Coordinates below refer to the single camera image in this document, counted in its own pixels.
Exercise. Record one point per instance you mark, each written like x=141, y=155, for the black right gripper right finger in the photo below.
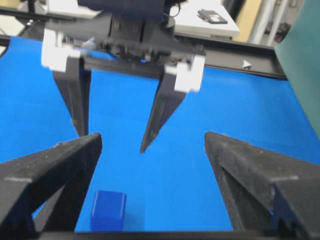
x=265, y=190

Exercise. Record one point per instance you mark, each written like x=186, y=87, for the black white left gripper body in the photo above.
x=132, y=41

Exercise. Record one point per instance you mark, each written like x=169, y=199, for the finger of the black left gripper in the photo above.
x=166, y=101
x=74, y=87

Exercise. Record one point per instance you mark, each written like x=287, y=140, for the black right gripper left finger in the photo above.
x=45, y=191

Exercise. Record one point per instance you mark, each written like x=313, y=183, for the blue cube block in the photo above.
x=108, y=211

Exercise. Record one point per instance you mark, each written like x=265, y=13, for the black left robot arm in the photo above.
x=156, y=11

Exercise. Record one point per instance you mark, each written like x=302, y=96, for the white desk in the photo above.
x=187, y=22

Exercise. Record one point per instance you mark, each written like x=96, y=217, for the blue table mat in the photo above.
x=170, y=187

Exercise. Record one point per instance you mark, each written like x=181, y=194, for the black device on desk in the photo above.
x=211, y=17

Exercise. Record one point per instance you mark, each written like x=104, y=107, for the teal green backdrop curtain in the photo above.
x=299, y=57

